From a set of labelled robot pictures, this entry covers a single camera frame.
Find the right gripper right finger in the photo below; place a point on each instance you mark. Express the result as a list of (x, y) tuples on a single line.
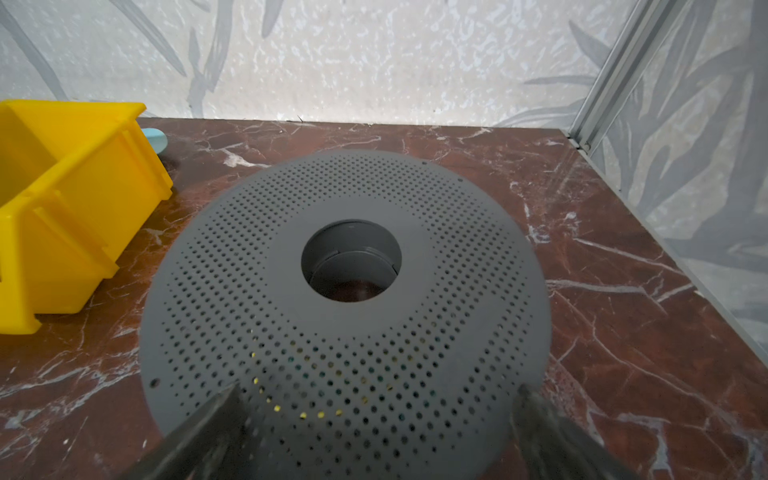
[(554, 447)]

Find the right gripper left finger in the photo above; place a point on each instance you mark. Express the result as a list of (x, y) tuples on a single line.
[(207, 445)]

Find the grey perforated cable spool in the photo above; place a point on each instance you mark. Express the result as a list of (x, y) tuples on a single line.
[(378, 312)]

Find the yellow storage bin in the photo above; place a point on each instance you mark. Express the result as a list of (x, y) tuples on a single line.
[(78, 180)]

